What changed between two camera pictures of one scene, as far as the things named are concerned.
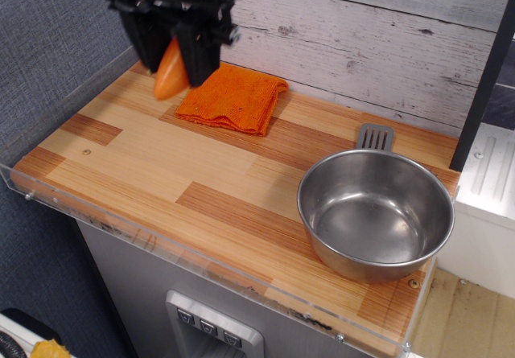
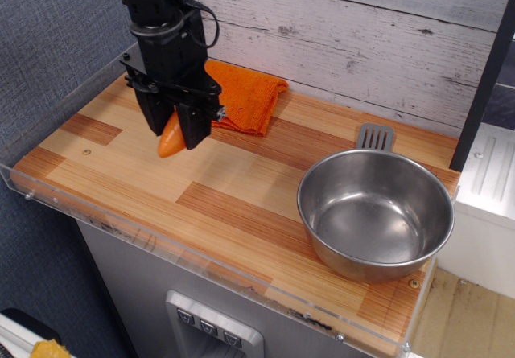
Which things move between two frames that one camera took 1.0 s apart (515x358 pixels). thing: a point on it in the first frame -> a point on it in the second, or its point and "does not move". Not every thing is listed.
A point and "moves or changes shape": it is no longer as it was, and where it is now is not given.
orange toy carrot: x=172 y=76 moves or changes shape
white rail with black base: x=27 y=331 does not move
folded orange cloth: x=236 y=96 does not move
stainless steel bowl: x=375 y=216 does not move
